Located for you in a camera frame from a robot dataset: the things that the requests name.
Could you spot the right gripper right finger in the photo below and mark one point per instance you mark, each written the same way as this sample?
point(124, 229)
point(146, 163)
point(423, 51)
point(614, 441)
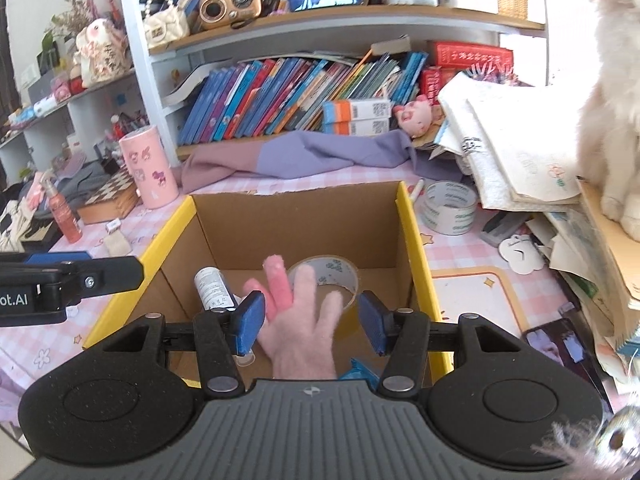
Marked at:
point(400, 335)

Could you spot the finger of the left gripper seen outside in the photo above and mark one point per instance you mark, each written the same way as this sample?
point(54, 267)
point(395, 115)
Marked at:
point(103, 276)

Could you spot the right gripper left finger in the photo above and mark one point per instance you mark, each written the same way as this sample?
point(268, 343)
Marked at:
point(220, 336)

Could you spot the white spray tube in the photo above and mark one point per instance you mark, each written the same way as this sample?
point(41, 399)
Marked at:
point(215, 294)

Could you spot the beige eraser block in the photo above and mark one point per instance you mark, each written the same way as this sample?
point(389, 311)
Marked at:
point(116, 244)

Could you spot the blue plastic bag wad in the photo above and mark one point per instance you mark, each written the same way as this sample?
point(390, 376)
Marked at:
point(359, 370)

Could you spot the small red white box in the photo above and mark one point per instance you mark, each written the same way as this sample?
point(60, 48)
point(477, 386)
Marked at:
point(113, 226)

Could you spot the pink knit glove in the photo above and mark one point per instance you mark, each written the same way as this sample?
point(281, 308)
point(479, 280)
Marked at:
point(297, 334)

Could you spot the yellow tape roll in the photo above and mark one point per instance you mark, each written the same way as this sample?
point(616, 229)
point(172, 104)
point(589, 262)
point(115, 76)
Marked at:
point(335, 274)

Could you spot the pink spray bottle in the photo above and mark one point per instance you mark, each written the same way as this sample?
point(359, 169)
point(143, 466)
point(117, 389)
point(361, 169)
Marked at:
point(61, 212)

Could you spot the cream tote bag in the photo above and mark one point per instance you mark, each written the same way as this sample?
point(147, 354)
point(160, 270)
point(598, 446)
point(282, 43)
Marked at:
point(15, 222)

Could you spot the wooden chess box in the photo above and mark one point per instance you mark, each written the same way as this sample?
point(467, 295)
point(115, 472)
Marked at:
point(113, 200)

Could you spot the grey clothing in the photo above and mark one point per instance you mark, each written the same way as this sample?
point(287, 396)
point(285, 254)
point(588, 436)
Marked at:
point(75, 189)

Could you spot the pink cylinder humidifier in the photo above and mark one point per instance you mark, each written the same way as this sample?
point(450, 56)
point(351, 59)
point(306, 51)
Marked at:
point(148, 164)

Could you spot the white tape roll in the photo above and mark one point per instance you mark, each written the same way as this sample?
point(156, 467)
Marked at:
point(448, 208)

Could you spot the black smartphone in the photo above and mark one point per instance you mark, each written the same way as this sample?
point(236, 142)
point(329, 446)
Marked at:
point(559, 341)

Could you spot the pink purple cloth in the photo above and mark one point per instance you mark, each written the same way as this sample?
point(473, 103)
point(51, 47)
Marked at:
point(299, 154)

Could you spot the stack of books and cardboard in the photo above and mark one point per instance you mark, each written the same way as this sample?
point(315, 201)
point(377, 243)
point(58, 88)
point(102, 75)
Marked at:
point(601, 265)

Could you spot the pink pig plush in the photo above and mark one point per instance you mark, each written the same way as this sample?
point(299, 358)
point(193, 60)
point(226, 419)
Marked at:
point(418, 117)

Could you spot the orange white carton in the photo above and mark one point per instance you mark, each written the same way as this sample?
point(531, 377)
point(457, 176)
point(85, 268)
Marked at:
point(367, 117)

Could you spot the pile of papers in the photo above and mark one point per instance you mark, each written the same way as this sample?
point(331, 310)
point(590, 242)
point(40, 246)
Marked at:
point(519, 142)

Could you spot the rabbit plush doll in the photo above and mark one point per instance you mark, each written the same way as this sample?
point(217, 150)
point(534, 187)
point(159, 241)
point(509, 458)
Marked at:
point(102, 52)

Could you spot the row of books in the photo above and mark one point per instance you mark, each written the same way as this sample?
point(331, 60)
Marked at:
point(270, 96)

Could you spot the white quilted handbag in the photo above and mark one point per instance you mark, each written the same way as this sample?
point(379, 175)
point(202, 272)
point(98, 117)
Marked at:
point(165, 26)

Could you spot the cream fluffy cat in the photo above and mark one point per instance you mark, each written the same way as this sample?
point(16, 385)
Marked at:
point(608, 138)

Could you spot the red book set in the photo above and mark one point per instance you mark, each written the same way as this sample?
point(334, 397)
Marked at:
point(445, 59)

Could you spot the retro wooden radio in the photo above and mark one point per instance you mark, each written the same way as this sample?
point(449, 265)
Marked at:
point(235, 13)

